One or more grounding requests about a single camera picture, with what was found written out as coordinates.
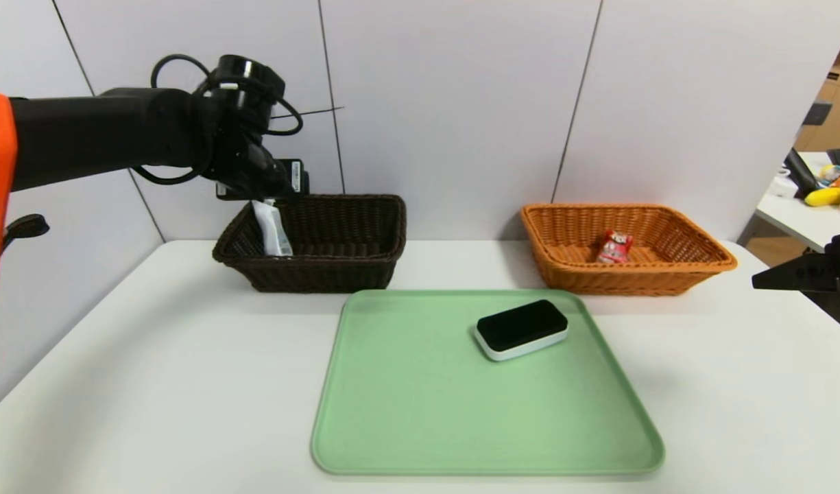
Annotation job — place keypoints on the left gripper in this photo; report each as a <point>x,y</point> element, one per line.
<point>291,178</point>

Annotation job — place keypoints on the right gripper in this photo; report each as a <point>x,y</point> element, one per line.
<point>825,269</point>

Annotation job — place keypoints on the white plastic bottle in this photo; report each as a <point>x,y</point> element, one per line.
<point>274,233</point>

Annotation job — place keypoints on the red snack packet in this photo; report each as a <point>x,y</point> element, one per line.
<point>615,248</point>

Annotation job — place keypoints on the black and white eraser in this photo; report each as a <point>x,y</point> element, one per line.
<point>522,326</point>

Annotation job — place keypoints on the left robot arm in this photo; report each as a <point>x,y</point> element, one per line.
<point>84,137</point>

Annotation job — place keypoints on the dark brown wicker basket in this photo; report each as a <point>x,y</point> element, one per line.
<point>337,271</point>

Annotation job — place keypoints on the orange wicker basket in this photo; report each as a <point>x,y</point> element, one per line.
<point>666,274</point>

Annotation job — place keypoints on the white background table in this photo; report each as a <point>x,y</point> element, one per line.
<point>797,216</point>

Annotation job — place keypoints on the yellow toy banana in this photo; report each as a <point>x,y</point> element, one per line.
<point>821,198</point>

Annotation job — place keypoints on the white background cup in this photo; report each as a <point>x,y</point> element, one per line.
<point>781,186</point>

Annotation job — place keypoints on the black slanted background object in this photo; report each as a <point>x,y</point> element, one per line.
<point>798,175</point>

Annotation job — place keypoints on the dark grey background object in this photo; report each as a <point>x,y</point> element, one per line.
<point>813,114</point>

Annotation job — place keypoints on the green plastic tray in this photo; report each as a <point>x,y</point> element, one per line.
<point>426,412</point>

